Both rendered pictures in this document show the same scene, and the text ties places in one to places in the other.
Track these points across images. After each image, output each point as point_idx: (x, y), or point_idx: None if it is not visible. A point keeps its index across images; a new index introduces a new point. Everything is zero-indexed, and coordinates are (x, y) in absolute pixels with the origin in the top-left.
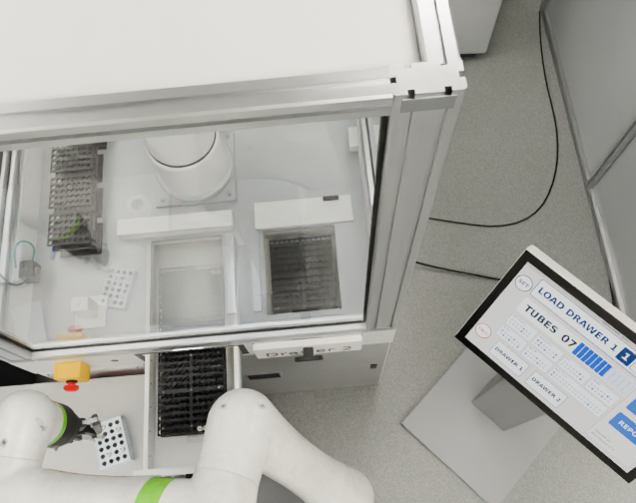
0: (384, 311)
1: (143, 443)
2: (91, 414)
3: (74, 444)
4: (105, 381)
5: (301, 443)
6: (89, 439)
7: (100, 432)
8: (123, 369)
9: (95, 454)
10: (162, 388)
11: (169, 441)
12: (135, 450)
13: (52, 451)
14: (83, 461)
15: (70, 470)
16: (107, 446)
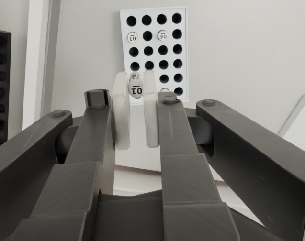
0: None
1: (99, 38)
2: None
3: (229, 74)
4: (153, 164)
5: None
6: (143, 87)
7: (57, 111)
8: (121, 173)
9: (195, 44)
10: (1, 144)
11: (7, 19)
12: (117, 29)
13: (270, 73)
14: (220, 38)
15: (248, 28)
16: (165, 52)
